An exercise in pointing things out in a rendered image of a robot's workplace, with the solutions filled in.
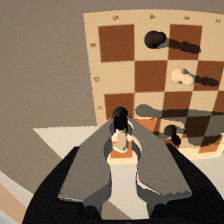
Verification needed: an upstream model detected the black pawn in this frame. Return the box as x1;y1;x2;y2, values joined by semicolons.
164;124;181;145
112;107;128;131
144;30;166;49

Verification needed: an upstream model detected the chessboard with pieces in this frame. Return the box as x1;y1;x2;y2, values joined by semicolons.
83;9;224;160

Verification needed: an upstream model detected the white pawn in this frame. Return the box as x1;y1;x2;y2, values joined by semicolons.
171;68;195;86

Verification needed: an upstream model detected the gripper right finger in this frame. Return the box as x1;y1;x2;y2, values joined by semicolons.
125;116;224;224

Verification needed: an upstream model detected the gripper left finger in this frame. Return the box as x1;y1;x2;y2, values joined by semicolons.
22;116;116;224

